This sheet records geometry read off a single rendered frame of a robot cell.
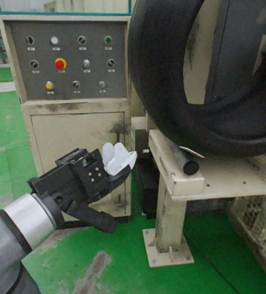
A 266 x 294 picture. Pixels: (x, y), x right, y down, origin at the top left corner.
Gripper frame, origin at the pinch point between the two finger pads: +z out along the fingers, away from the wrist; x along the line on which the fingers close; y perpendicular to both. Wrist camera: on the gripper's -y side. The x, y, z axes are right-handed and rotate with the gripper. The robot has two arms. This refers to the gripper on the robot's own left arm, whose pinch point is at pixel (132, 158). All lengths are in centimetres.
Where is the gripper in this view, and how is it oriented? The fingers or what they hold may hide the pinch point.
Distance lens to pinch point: 47.1
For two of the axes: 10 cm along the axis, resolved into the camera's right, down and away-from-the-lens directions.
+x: -6.6, -0.2, 7.5
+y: -3.4, -8.8, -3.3
